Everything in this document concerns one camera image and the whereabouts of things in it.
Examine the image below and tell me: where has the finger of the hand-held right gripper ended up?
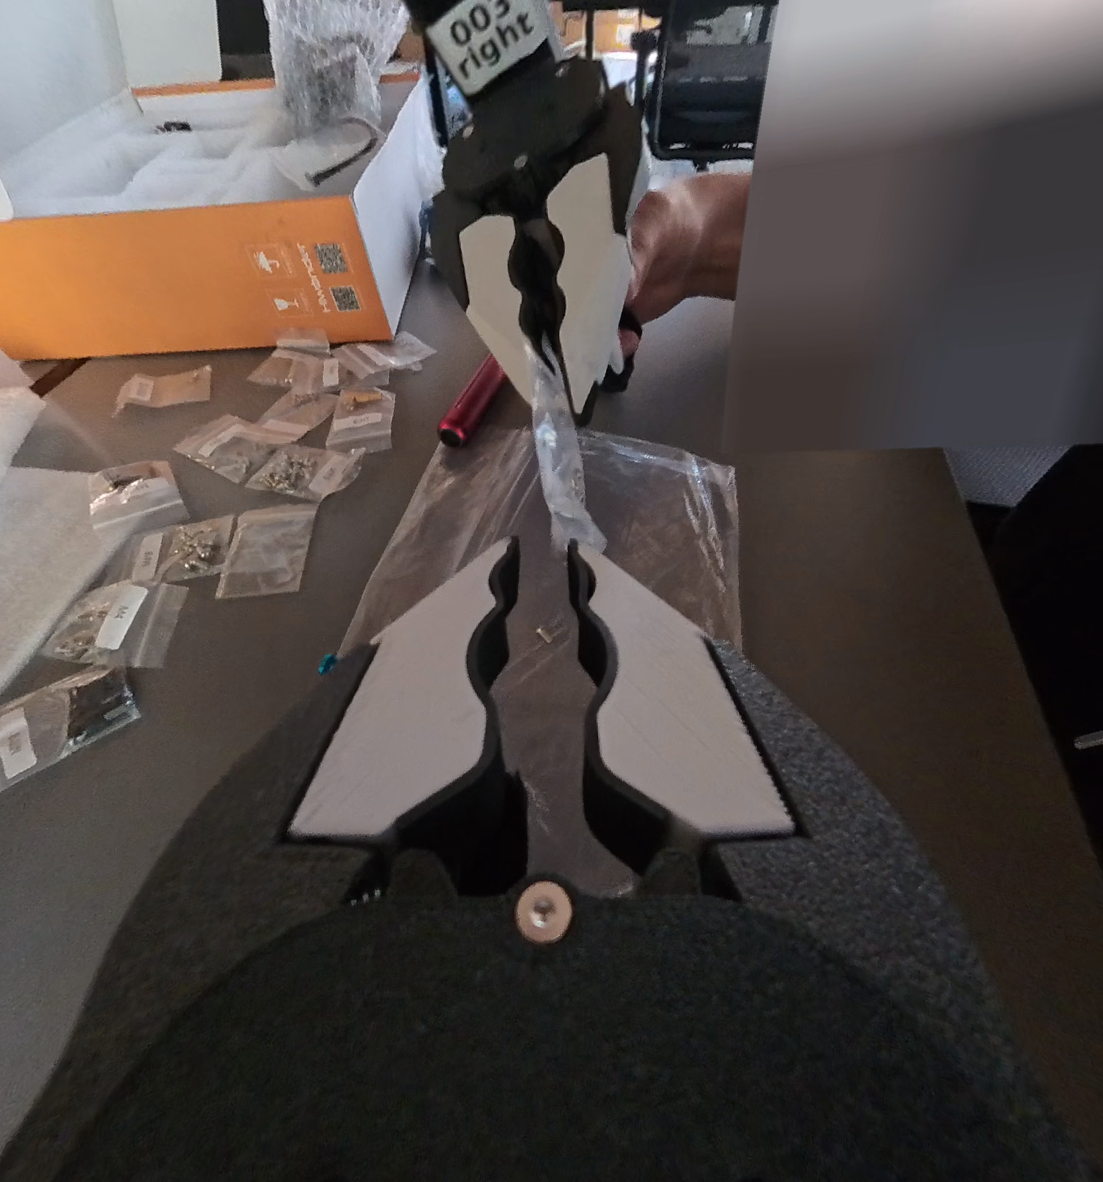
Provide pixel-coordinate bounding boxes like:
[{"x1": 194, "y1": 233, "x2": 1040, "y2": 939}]
[
  {"x1": 457, "y1": 213, "x2": 576, "y2": 413},
  {"x1": 541, "y1": 155, "x2": 635, "y2": 424}
]

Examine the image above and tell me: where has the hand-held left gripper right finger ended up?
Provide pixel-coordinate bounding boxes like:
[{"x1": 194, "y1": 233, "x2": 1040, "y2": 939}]
[{"x1": 567, "y1": 541, "x2": 799, "y2": 875}]

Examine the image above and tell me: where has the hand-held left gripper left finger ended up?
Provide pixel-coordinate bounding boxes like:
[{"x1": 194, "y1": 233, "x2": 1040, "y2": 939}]
[{"x1": 286, "y1": 537, "x2": 528, "y2": 895}]

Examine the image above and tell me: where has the small clear screw bag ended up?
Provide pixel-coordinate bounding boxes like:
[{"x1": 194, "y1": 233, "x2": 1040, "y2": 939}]
[{"x1": 532, "y1": 346, "x2": 608, "y2": 555}]

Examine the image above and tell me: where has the dark desk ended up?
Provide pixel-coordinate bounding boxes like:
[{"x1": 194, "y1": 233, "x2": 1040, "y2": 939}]
[{"x1": 0, "y1": 295, "x2": 1103, "y2": 1182}]

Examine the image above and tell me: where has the person's right hand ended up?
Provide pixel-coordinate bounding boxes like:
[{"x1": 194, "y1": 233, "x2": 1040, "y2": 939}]
[{"x1": 619, "y1": 169, "x2": 755, "y2": 357}]

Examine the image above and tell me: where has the pink metal cylinder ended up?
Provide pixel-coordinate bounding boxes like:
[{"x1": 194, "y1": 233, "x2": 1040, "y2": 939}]
[{"x1": 436, "y1": 350, "x2": 507, "y2": 445}]

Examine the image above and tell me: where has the black mesh office chair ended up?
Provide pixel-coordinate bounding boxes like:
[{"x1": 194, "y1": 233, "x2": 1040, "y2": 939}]
[{"x1": 649, "y1": 0, "x2": 780, "y2": 171}]

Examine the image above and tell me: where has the bubble wrap bundle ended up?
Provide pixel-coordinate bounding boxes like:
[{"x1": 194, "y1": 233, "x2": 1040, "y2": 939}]
[{"x1": 266, "y1": 0, "x2": 406, "y2": 139}]

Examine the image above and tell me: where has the large clear plastic bag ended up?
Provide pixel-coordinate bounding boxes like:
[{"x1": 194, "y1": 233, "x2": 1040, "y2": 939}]
[{"x1": 339, "y1": 427, "x2": 743, "y2": 888}]

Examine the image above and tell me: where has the pile of small screw bags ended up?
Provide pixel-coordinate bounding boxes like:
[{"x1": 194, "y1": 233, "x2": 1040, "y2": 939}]
[{"x1": 0, "y1": 327, "x2": 438, "y2": 817}]

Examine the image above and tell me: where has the white foam box insert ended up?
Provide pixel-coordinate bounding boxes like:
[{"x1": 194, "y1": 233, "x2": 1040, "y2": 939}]
[{"x1": 2, "y1": 77, "x2": 424, "y2": 222}]

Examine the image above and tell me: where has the orange cardboard box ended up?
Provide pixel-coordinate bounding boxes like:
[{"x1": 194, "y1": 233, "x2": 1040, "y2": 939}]
[{"x1": 0, "y1": 0, "x2": 452, "y2": 360}]

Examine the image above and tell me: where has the white foam sheet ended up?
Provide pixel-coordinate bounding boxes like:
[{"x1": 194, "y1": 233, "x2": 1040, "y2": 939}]
[{"x1": 0, "y1": 461, "x2": 137, "y2": 739}]

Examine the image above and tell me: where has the black cable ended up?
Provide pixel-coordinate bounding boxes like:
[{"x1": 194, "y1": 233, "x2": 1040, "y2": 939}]
[{"x1": 307, "y1": 123, "x2": 387, "y2": 185}]

